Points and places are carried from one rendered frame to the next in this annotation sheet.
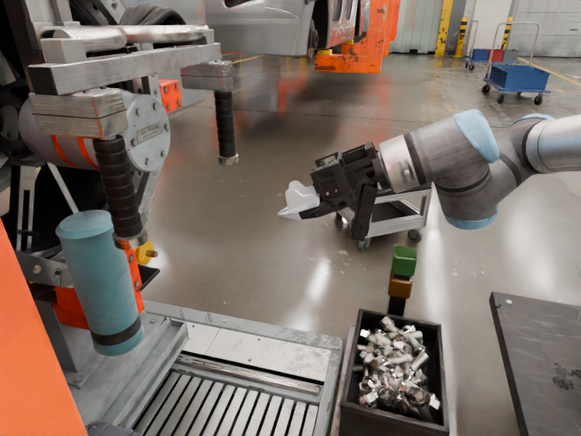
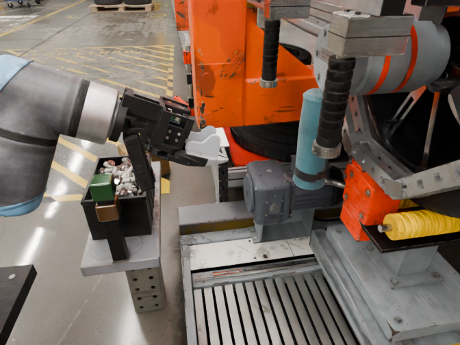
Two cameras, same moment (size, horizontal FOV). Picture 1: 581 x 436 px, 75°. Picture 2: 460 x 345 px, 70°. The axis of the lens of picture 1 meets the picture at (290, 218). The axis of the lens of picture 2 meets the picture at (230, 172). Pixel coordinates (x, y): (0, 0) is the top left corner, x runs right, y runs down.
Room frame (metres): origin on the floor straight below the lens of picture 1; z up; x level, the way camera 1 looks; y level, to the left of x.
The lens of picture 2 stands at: (1.13, -0.20, 1.00)
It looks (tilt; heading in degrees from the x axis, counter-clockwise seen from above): 33 degrees down; 155
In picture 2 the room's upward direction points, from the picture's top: straight up
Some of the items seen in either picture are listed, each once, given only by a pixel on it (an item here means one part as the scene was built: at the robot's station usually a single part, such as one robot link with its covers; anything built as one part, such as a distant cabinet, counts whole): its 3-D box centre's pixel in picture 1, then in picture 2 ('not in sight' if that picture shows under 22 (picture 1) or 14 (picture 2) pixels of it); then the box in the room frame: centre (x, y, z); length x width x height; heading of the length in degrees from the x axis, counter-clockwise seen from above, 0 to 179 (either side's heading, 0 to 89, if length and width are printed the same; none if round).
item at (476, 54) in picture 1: (494, 45); not in sight; (8.96, -4.38, 0.48); 1.00 x 0.61 x 0.96; 78
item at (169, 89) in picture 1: (158, 96); not in sight; (0.98, 0.33, 0.85); 0.09 x 0.08 x 0.07; 165
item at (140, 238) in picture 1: (119, 189); (270, 52); (0.45, 0.22, 0.83); 0.04 x 0.04 x 0.16
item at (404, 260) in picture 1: (404, 260); (103, 187); (0.56, -0.20, 0.64); 0.04 x 0.04 x 0.04; 75
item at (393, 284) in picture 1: (399, 283); (108, 207); (0.56, -0.20, 0.59); 0.04 x 0.04 x 0.04; 75
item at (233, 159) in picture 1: (225, 125); (333, 105); (0.78, 0.13, 0.83); 0.04 x 0.04 x 0.16
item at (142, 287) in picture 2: not in sight; (142, 256); (0.34, -0.14, 0.21); 0.10 x 0.10 x 0.42; 75
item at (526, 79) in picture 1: (520, 61); not in sight; (5.57, -3.13, 0.48); 1.00 x 0.61 x 0.96; 167
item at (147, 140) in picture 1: (98, 130); (377, 56); (0.66, 0.34, 0.85); 0.21 x 0.14 x 0.14; 75
